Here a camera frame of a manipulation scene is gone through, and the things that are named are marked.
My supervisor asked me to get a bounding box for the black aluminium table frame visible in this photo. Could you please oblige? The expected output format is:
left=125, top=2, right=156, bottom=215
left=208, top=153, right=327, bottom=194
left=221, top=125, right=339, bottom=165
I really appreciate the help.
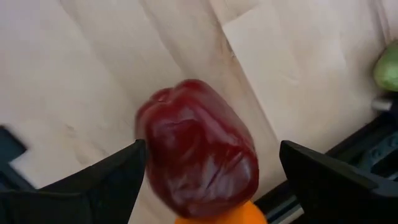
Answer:
left=254, top=93, right=398, bottom=224

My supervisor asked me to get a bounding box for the light green fruit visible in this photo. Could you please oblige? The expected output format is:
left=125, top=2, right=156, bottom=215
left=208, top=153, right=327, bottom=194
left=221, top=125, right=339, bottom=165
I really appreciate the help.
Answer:
left=373, top=42, right=398, bottom=93

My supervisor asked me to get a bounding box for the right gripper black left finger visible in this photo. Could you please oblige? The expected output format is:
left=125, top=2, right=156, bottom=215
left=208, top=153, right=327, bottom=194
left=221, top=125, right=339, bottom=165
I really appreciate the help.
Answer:
left=0, top=139, right=147, bottom=224

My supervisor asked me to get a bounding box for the orange fruit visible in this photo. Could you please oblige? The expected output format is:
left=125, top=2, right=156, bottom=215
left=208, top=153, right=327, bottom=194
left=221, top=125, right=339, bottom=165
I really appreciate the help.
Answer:
left=174, top=200, right=268, bottom=224

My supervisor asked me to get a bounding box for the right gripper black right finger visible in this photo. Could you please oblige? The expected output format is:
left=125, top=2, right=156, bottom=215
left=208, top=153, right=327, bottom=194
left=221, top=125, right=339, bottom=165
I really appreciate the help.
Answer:
left=279, top=139, right=398, bottom=224

